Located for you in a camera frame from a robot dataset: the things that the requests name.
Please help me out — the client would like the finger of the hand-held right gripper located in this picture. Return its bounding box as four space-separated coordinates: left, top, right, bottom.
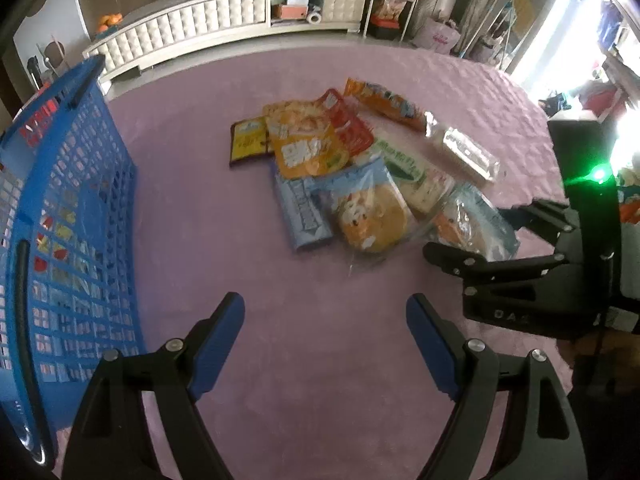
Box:
497 199 583 246
422 241 608 338

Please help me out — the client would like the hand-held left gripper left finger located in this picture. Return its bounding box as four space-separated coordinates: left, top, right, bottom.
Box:
61 291 246 480

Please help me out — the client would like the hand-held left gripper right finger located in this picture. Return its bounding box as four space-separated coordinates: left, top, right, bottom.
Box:
406 293 588 480

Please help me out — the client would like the clear bag orange snack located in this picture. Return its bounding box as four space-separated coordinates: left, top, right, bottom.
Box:
430 182 521 263

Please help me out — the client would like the clear white snack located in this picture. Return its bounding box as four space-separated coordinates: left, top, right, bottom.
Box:
424 112 501 183

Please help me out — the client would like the blue plastic mesh basket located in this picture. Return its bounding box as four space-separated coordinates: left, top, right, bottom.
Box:
0 54 148 468

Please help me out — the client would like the purple yellow chip packet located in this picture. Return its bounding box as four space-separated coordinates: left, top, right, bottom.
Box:
229 116 275 168

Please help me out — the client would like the red snack packet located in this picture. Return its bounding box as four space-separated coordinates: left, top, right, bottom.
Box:
320 88 376 158

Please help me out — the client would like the mauve quilted bedspread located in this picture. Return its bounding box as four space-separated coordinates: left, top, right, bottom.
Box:
52 42 581 480

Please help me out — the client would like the green white snack packet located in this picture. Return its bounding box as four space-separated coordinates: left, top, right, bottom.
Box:
350 132 456 221

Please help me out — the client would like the clear packet orange pastry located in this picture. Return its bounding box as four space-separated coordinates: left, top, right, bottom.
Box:
310 157 418 256

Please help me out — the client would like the clothes drying rack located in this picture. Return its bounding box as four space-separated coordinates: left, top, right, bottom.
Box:
540 0 640 126

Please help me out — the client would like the blue snack packet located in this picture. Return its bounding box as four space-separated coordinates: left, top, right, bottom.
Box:
272 162 333 253

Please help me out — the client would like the long orange snack packet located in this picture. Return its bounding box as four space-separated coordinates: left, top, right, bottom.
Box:
344 77 427 132

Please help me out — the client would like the standing mirror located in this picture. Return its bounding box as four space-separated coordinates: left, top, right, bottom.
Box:
502 0 583 88

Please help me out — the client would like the pink shopping bag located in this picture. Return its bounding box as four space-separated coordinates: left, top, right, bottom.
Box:
412 17 461 53

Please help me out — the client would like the patterned curtain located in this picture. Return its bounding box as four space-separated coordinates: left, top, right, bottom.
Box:
457 0 516 61

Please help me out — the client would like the white metal shelf rack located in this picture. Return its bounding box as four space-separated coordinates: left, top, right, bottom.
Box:
362 0 421 43

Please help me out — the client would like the white tufted low cabinet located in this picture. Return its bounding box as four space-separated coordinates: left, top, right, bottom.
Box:
82 0 368 96

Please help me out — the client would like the pile of oranges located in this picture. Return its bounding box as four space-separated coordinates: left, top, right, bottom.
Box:
96 12 123 36

